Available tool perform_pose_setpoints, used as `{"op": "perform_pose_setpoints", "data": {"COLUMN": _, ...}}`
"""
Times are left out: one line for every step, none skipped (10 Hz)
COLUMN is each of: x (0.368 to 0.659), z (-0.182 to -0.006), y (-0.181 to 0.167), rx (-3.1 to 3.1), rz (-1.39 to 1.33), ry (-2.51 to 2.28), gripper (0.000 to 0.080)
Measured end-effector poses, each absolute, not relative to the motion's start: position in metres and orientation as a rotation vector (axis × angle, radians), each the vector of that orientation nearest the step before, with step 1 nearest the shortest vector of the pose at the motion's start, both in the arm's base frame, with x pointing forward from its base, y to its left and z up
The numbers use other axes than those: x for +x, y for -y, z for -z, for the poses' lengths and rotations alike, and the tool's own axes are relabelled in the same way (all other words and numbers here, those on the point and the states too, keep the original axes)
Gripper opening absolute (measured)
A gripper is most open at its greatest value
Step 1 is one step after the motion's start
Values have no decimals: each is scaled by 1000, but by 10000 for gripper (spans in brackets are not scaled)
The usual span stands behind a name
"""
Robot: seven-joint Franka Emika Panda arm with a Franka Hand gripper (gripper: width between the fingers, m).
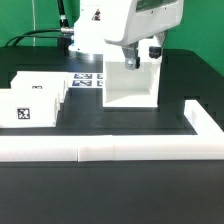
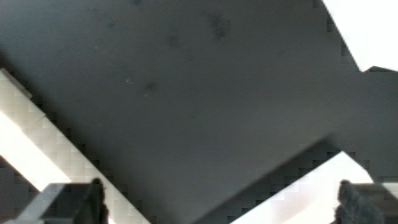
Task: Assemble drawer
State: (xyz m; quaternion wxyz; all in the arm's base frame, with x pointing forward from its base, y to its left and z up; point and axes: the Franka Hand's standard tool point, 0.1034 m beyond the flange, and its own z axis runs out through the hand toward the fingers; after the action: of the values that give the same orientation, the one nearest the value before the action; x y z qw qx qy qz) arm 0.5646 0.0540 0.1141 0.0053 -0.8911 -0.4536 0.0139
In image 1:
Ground white marker tag plate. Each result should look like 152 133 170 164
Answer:
68 72 104 88

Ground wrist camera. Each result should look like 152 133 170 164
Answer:
149 46 162 59

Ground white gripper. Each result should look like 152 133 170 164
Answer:
101 0 184 70

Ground white drawer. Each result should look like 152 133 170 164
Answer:
11 71 68 103
0 89 60 128

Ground black cable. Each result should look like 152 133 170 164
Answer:
4 0 75 48

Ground white front drawer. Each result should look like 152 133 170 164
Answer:
0 89 60 128

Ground white drawer box frame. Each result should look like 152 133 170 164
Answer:
102 37 163 109

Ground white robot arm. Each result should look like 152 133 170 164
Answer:
70 0 184 70

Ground white L-shaped fence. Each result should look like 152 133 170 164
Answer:
0 100 224 162

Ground white rear drawer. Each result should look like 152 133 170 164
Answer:
11 71 68 103

